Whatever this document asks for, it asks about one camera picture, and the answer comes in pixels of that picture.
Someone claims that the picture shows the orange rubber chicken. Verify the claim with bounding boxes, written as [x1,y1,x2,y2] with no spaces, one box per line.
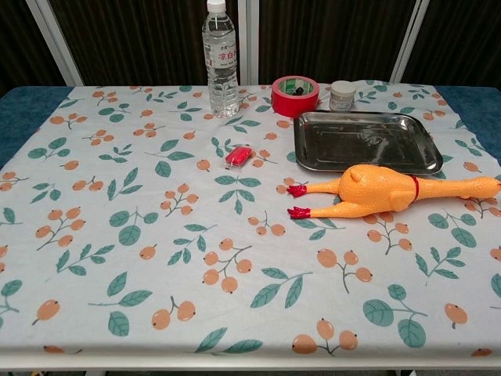
[287,163,501,219]

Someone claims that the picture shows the stainless steel tray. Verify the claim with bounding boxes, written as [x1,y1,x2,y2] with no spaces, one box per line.
[293,110,445,175]

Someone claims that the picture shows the floral print tablecloth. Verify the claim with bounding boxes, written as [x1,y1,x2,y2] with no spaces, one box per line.
[0,80,501,358]

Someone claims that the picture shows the red tape roll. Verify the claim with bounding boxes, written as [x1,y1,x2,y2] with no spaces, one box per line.
[271,75,321,119]

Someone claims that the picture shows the clear plastic water bottle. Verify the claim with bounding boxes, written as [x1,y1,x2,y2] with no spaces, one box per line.
[201,0,240,118]

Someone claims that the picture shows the small white jar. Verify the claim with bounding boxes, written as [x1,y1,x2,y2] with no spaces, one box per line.
[328,80,358,112]

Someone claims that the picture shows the dark corrugated partition panel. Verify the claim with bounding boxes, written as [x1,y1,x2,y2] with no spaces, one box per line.
[391,0,501,88]
[247,0,422,85]
[0,0,75,98]
[37,0,248,87]

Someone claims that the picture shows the white table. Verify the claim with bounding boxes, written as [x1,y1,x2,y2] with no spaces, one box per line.
[0,348,501,376]

